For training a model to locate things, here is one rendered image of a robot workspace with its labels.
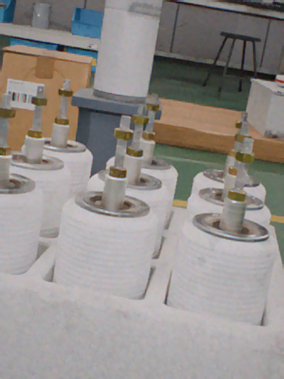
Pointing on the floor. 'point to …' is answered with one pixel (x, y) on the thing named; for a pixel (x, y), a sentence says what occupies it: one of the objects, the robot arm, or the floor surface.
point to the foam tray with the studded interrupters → (130, 327)
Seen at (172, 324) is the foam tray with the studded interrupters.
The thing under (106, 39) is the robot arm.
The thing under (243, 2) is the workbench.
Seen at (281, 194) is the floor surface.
